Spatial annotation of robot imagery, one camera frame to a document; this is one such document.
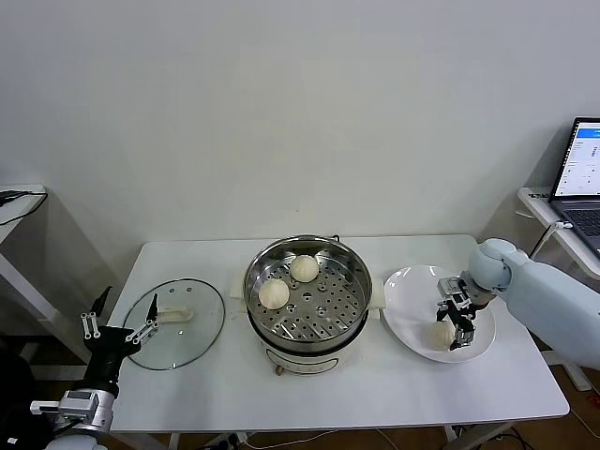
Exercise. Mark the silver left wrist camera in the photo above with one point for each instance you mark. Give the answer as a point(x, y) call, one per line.
point(77, 404)

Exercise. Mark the round glass pot lid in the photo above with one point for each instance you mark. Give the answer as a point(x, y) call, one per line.
point(201, 309)

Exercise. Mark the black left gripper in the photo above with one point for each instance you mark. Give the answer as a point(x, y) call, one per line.
point(108, 349)

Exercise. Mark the white electric cooking pot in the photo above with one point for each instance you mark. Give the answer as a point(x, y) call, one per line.
point(300, 363)

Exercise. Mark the white steamed baozi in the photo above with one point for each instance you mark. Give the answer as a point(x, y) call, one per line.
point(438, 335)
point(303, 268)
point(274, 294)

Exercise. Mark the open grey laptop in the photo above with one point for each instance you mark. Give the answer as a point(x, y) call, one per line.
point(581, 159)

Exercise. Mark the white laptop side table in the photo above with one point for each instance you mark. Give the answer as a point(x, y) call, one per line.
point(539, 208)

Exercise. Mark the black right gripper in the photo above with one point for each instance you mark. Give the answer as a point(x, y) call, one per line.
point(461, 314)

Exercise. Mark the white round plate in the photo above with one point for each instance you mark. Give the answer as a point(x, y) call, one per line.
point(408, 300)

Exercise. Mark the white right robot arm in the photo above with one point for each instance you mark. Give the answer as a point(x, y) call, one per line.
point(539, 290)

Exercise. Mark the stainless steel steamer basket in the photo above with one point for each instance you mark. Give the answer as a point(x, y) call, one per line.
point(328, 302)

